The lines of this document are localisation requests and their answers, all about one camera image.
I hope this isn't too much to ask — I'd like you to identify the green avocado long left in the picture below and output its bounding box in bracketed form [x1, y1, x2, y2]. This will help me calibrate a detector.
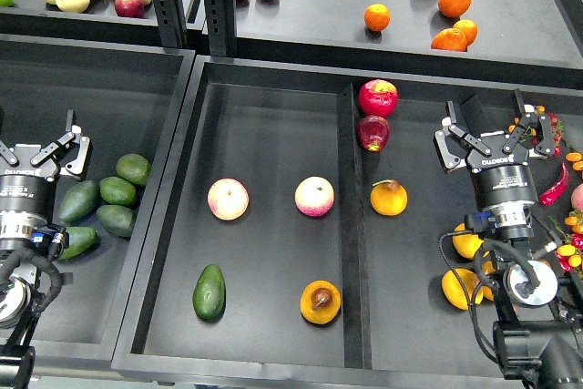
[58, 180, 100, 224]

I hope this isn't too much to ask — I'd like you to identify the yellow pear lower middle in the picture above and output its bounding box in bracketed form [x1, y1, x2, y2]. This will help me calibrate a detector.
[481, 261, 495, 302]

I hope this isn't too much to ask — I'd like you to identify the yellow pear with brown stem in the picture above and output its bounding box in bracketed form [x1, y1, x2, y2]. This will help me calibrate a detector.
[300, 280, 342, 325]

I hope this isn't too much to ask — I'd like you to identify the red chili pepper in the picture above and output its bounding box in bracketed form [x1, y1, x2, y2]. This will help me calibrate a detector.
[538, 162, 569, 206]

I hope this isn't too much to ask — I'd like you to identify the black left tray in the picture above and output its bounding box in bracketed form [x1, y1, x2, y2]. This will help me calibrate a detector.
[1, 35, 194, 374]

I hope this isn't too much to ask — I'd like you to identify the green avocado top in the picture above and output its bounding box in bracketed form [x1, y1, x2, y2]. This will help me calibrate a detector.
[116, 153, 151, 187]

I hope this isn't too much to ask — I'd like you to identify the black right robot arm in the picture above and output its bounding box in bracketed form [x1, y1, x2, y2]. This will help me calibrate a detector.
[434, 90, 582, 388]

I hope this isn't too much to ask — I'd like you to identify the pink peach left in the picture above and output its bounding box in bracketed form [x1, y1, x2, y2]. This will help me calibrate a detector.
[207, 178, 250, 221]

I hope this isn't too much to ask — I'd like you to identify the yellow pear upper right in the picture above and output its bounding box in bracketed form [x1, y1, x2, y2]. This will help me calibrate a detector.
[452, 233, 484, 260]

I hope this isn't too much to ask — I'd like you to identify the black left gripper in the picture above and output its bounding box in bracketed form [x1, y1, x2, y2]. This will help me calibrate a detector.
[1, 109, 91, 223]

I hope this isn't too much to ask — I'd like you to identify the bright red apple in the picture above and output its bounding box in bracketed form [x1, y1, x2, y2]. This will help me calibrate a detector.
[358, 79, 398, 118]

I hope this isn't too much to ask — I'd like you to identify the orange centre shelf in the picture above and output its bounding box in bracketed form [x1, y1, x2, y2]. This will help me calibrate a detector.
[363, 4, 391, 32]

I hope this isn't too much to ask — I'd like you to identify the pink peach right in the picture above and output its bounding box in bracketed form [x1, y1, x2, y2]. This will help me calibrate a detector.
[294, 176, 335, 218]

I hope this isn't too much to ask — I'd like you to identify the green avocado bottom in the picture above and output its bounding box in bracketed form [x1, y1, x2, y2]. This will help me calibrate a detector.
[59, 226, 98, 261]

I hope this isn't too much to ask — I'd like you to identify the dark red apple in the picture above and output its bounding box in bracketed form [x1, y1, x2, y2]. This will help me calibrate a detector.
[356, 115, 390, 152]

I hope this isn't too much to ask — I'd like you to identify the orange lower right front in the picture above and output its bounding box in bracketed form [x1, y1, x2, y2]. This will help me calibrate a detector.
[431, 27, 468, 52]

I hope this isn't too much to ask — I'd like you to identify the red apple on shelf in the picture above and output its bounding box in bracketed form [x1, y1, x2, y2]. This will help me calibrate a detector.
[114, 0, 145, 19]

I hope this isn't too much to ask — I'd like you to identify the peach at right edge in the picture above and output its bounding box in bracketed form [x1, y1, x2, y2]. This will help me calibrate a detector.
[570, 184, 583, 210]

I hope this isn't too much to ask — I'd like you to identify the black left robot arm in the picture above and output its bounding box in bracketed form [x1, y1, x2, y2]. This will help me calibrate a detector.
[1, 111, 92, 388]

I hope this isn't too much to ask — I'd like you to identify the cherry tomato bunch upper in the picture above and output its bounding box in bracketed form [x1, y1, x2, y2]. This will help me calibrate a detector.
[508, 105, 563, 158]

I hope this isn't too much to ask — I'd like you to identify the orange lower right back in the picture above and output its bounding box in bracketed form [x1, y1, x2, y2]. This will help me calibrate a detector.
[453, 19, 478, 46]

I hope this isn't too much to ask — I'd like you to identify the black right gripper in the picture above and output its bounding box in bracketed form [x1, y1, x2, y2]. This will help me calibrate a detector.
[434, 88, 548, 212]

